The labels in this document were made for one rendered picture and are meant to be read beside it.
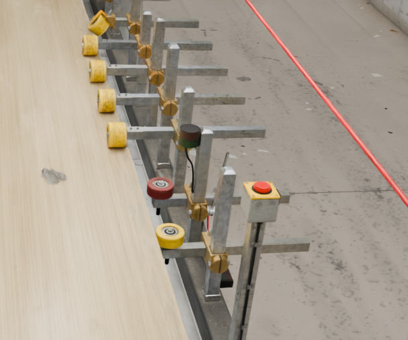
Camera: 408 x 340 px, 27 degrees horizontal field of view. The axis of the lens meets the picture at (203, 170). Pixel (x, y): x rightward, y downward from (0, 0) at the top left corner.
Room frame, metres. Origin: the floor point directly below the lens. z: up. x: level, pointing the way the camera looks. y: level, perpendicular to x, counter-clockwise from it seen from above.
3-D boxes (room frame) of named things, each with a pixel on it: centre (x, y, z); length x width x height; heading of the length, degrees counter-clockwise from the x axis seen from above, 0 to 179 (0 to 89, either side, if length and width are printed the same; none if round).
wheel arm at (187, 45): (3.18, 0.27, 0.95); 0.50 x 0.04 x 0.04; 107
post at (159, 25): (2.89, 0.22, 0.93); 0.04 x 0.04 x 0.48; 17
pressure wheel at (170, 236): (1.93, 0.07, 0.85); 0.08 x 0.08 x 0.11
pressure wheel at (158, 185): (2.18, 0.12, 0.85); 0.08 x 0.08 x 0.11
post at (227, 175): (1.93, -0.06, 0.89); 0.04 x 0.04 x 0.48; 17
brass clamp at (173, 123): (2.43, 0.08, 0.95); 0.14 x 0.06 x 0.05; 17
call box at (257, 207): (1.68, -0.14, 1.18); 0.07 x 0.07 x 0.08; 17
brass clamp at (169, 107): (2.67, 0.16, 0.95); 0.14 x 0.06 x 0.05; 17
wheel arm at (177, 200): (2.23, -0.07, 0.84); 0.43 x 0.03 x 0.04; 107
